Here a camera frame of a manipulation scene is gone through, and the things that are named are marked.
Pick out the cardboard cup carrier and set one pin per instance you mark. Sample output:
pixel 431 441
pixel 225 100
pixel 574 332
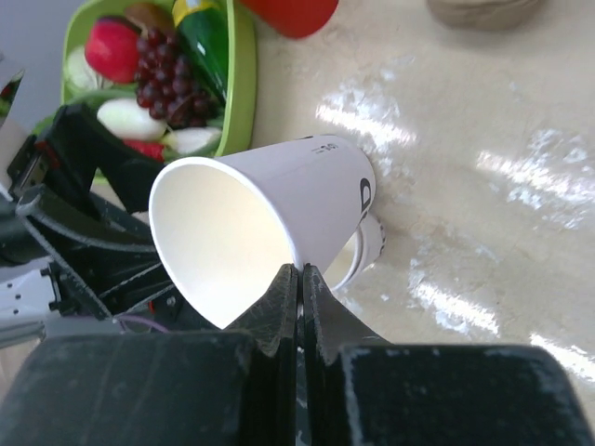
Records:
pixel 484 15

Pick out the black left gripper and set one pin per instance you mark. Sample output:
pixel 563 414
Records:
pixel 69 203

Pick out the green plastic tray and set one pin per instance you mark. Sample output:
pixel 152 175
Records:
pixel 238 117

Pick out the white toy radish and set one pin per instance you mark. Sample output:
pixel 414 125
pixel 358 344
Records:
pixel 125 119

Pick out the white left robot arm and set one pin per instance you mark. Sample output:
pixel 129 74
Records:
pixel 71 241

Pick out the red cup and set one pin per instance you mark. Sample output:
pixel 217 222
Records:
pixel 294 18

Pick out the red toy chili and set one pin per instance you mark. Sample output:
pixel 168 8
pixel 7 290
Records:
pixel 153 150

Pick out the toy purple grapes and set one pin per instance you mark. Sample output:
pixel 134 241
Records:
pixel 166 85

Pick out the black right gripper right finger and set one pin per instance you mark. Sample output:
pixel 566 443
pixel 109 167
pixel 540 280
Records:
pixel 327 327

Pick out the red toy apple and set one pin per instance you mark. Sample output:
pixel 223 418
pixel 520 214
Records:
pixel 111 48

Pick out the white paper cup stack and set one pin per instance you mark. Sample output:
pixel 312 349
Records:
pixel 362 250

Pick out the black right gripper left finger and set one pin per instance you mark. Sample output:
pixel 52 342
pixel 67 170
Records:
pixel 261 368

